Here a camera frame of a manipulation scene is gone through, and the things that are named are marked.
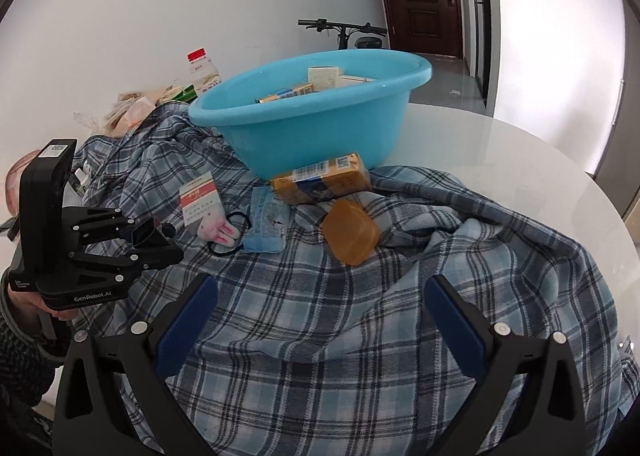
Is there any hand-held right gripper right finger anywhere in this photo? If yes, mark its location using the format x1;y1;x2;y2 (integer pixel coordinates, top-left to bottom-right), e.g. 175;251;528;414
424;273;588;456

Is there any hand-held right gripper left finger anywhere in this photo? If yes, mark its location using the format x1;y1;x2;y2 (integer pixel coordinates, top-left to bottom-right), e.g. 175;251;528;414
52;273;221;456

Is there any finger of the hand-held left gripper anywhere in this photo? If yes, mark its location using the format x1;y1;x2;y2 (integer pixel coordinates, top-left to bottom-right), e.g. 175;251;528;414
67;243;185;282
62;206;177;246

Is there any black hair tie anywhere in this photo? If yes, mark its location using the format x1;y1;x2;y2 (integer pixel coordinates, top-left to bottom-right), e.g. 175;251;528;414
206;211;252;257

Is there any red white cigarette pack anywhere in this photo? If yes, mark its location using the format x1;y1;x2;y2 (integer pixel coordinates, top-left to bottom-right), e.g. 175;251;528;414
179;173;227;228

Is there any white plush toy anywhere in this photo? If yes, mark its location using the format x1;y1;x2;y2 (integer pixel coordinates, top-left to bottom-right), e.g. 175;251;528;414
197;216;243;249

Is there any amber soap bar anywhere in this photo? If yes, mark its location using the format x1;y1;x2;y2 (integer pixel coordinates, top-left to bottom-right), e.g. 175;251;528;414
321;199;381;267

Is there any blue plastic basin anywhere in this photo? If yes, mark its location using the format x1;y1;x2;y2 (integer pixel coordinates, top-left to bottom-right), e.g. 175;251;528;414
188;50;432;179

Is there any yellow box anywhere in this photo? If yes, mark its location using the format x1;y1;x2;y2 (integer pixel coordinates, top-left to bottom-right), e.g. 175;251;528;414
270;152;373;206

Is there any person's left forearm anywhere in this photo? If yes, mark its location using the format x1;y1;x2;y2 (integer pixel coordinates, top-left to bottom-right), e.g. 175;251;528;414
0;271;71;407

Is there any white round desktop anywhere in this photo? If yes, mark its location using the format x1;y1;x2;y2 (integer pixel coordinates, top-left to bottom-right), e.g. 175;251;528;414
370;101;640;387

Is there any person's left hand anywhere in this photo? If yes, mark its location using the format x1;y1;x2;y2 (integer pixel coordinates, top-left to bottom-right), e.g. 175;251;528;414
7;286;81;324

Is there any pink plastic bag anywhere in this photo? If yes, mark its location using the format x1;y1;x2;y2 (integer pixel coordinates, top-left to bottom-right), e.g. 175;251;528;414
6;150;42;217

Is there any blue plaid shirt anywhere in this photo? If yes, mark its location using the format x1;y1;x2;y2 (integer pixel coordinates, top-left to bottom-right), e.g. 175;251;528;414
62;101;633;456

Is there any beige plastic bag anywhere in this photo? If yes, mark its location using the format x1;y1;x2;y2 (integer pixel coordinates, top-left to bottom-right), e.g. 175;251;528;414
75;86;186;137

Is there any red cap drink bottle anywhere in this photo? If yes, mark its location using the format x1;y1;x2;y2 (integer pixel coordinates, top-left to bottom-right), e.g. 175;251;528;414
186;49;222;97

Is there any gold cigarette pack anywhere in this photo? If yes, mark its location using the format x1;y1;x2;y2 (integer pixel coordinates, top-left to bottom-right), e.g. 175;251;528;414
255;84;316;104

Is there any tall grey gold fridge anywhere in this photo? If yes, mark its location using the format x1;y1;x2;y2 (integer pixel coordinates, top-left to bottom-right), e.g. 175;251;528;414
592;0;640;222

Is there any small white box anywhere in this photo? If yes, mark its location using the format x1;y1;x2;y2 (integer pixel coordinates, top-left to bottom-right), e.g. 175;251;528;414
307;66;346;92

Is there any black bicycle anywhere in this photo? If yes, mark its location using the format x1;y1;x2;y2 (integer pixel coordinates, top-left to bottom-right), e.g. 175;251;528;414
298;19;388;51

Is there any black frame glass door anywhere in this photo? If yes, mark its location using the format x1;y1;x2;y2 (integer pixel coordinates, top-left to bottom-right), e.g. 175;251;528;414
465;0;496;102

